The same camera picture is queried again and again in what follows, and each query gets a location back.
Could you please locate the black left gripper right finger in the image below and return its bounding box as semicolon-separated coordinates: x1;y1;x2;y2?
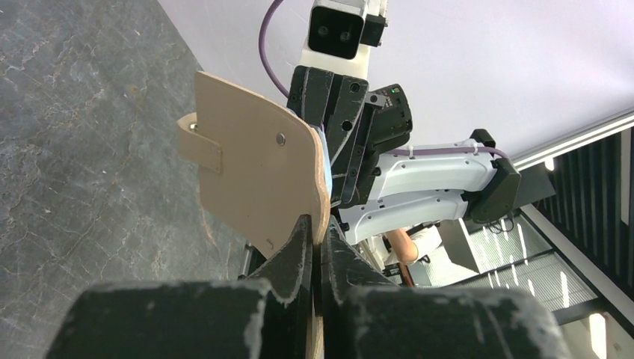
321;218;570;358

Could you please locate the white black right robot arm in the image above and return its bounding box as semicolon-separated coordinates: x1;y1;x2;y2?
289;66;570;358

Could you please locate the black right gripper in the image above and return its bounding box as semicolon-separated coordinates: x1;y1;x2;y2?
287;66;413;209

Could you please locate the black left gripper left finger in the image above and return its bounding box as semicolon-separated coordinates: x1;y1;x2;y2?
46;215;313;358

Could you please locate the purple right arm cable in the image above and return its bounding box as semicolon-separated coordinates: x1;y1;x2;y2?
258;0;510;161

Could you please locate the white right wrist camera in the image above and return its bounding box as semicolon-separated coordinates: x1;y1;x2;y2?
299;0;388;79

